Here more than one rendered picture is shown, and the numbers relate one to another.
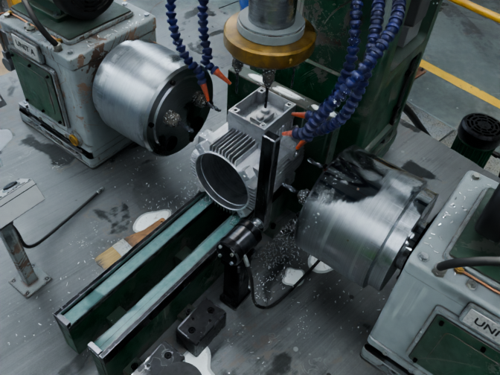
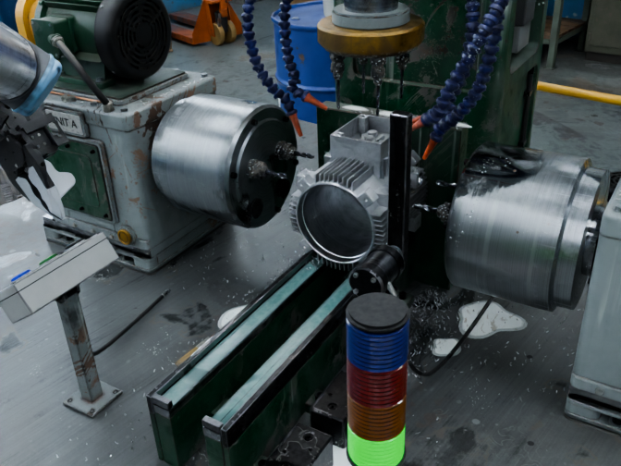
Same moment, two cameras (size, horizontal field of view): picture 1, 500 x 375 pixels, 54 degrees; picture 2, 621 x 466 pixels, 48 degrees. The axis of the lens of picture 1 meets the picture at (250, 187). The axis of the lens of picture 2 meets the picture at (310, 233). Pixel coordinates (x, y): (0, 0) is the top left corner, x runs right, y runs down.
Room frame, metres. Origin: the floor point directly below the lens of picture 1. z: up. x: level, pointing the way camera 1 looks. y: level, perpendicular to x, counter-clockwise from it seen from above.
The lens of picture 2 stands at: (-0.29, 0.14, 1.60)
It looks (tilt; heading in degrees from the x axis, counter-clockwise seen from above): 30 degrees down; 358
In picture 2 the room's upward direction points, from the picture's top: 2 degrees counter-clockwise
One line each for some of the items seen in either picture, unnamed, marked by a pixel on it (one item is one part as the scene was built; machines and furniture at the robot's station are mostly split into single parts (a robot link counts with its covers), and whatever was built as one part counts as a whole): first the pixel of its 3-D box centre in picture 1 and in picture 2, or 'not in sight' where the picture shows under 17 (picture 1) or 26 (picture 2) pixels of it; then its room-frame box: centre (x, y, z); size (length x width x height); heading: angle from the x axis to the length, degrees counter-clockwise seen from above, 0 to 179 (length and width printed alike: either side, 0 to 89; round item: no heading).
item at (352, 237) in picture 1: (375, 224); (542, 229); (0.66, -0.26, 1.04); 0.41 x 0.25 x 0.25; 56
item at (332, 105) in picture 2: (283, 139); (395, 189); (0.97, -0.08, 0.97); 0.30 x 0.11 x 0.34; 56
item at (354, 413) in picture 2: not in sight; (376, 404); (0.23, 0.06, 1.10); 0.06 x 0.06 x 0.04
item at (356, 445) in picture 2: not in sight; (375, 436); (0.23, 0.06, 1.05); 0.06 x 0.06 x 0.04
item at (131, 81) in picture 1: (140, 89); (208, 155); (1.04, 0.30, 1.04); 0.37 x 0.25 x 0.25; 56
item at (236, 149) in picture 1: (248, 158); (359, 201); (0.84, 0.01, 1.01); 0.20 x 0.19 x 0.19; 146
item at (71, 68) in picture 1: (83, 70); (127, 158); (1.18, 0.50, 0.99); 0.35 x 0.31 x 0.37; 56
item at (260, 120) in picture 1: (261, 120); (370, 146); (0.88, -0.01, 1.11); 0.12 x 0.11 x 0.07; 146
